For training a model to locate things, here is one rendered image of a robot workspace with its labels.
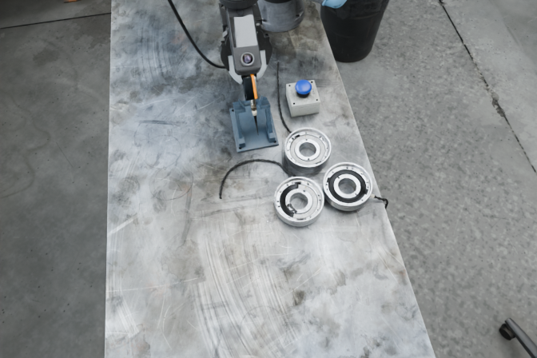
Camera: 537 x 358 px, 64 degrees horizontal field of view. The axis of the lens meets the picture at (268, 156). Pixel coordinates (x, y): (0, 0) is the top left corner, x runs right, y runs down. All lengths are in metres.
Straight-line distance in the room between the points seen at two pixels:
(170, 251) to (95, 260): 0.97
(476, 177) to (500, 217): 0.20
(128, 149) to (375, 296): 0.64
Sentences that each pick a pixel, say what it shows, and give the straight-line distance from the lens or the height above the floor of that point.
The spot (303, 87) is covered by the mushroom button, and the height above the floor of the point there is 0.87.
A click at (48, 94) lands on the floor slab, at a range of 2.44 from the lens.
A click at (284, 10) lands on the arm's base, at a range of 1.23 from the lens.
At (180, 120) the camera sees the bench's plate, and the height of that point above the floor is 0.80.
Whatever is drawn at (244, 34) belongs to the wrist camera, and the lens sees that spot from 0.74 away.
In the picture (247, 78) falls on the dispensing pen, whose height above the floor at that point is 1.02.
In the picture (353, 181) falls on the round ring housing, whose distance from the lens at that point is 0.96.
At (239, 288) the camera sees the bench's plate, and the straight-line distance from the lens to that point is 0.90.
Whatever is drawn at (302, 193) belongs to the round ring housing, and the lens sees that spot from 0.93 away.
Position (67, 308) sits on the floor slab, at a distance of 1.88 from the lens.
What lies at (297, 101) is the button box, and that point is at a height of 0.84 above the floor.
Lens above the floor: 1.67
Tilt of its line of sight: 60 degrees down
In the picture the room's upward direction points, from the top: 3 degrees counter-clockwise
